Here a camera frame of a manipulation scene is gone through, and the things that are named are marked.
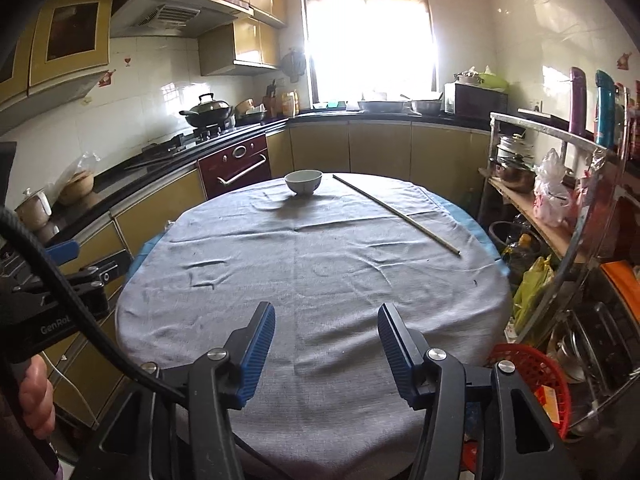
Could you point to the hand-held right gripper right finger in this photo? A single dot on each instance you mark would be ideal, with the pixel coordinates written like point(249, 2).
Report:
point(400, 355)

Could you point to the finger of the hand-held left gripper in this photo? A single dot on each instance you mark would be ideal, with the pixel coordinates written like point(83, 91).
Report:
point(107, 272)
point(62, 251)

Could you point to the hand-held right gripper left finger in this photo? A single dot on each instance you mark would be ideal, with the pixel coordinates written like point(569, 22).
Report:
point(255, 355)

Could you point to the red plastic basket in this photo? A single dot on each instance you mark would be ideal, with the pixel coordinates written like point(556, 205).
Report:
point(540, 365)

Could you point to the person's left hand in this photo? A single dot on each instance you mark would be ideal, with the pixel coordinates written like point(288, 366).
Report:
point(37, 400)

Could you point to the white lidded jar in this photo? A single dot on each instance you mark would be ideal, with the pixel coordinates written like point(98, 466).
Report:
point(32, 210)

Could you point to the brown clay pot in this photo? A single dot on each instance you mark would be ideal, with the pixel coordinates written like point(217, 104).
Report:
point(75, 185)

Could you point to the grey tablecloth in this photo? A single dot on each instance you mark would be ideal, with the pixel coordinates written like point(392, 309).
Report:
point(325, 270)

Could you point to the long thin wooden stick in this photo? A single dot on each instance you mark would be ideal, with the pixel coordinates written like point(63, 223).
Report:
point(395, 212)

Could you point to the yellow plastic bag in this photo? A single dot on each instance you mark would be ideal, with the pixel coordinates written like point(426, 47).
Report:
point(532, 285)

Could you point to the blue under cloth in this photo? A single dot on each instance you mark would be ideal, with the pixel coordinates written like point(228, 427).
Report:
point(475, 225)

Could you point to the gas stove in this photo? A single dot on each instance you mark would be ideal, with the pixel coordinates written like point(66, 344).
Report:
point(190, 139)

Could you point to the black bucket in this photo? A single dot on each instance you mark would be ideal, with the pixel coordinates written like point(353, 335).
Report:
point(500, 232)

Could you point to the cooking oil bottle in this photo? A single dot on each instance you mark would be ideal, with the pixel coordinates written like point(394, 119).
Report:
point(520, 250)

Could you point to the maroon built-in oven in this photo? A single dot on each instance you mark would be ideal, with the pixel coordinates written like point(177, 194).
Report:
point(235, 160)

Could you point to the white bowl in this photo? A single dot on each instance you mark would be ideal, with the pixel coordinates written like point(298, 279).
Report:
point(303, 181)

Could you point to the black wok with lid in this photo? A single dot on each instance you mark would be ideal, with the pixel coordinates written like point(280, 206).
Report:
point(206, 110)

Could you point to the yellow base cabinets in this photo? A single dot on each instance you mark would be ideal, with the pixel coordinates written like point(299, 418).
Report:
point(380, 145)

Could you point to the steel pot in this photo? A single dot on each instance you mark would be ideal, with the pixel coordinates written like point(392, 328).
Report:
point(512, 175)

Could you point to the pink plastic bag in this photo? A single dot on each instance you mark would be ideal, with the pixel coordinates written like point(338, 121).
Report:
point(550, 195)

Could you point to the knife block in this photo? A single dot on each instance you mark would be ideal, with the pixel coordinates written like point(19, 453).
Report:
point(272, 100)

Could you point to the metal tray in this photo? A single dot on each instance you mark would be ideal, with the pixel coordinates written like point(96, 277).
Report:
point(382, 106)
point(426, 106)

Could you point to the range hood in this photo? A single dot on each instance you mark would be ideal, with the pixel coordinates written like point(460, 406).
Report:
point(165, 15)

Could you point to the microwave oven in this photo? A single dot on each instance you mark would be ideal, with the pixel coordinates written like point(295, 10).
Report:
point(475, 101)

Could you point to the metal storage rack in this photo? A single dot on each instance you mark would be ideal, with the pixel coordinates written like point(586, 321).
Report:
point(530, 122)

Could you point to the green plastic basin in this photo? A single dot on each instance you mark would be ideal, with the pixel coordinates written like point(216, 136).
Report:
point(492, 80)

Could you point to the purple thermos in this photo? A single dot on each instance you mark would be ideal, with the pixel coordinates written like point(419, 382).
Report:
point(577, 100)

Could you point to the teal thermos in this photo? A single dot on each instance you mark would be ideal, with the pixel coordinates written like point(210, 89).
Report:
point(605, 110)

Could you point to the window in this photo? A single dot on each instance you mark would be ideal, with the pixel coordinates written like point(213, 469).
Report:
point(370, 35)

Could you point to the yellow glass-door wall cabinet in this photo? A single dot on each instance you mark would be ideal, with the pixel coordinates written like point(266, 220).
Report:
point(70, 25)

